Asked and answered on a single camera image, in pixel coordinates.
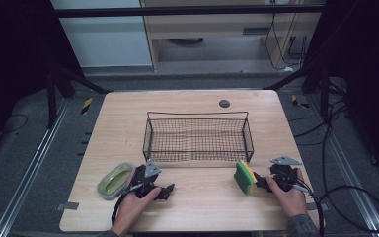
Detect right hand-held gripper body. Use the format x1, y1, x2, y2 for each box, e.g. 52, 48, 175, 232
268, 155, 304, 194

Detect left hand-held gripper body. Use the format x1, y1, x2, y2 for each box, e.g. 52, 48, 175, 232
132, 159, 163, 199

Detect green and yellow sponge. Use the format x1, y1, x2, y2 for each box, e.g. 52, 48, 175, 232
233, 159, 259, 197

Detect green oval soap dish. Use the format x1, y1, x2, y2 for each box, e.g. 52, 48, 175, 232
96, 161, 136, 201

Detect black wire mesh basket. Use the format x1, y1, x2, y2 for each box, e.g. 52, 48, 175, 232
141, 111, 256, 164

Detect person's right hand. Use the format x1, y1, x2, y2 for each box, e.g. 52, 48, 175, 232
265, 167, 309, 219

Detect person's left hand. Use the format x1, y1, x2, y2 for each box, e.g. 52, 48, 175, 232
111, 167, 163, 237

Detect grey tape piece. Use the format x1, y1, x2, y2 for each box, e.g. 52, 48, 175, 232
306, 201, 330, 211
55, 201, 80, 211

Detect yellow and black tape strip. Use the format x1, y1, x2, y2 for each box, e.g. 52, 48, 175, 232
80, 97, 94, 116
290, 94, 311, 110

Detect black metal stand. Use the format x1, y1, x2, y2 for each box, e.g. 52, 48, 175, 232
263, 55, 332, 119
44, 63, 113, 130

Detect white cabinet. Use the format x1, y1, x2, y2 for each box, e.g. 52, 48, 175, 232
49, 0, 154, 69

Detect light wooden desk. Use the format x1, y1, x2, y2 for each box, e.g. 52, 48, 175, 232
139, 0, 327, 72

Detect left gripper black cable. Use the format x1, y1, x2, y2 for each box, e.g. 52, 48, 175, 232
111, 183, 145, 225

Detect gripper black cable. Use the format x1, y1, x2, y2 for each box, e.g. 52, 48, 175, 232
111, 183, 145, 225
291, 183, 326, 237

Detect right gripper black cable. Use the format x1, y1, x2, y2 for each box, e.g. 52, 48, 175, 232
291, 183, 326, 237

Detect aluminium floor rail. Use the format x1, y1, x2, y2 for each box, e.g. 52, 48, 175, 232
305, 95, 379, 237
0, 98, 72, 237

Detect black floor cable loop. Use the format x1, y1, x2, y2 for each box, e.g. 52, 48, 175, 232
318, 185, 379, 233

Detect black hanging cables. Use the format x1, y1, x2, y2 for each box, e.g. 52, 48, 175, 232
264, 0, 310, 72

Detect thin black floor cable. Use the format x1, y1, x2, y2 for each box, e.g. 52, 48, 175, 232
0, 114, 30, 137

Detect black metal frame bar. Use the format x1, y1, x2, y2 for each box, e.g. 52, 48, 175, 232
53, 4, 327, 19

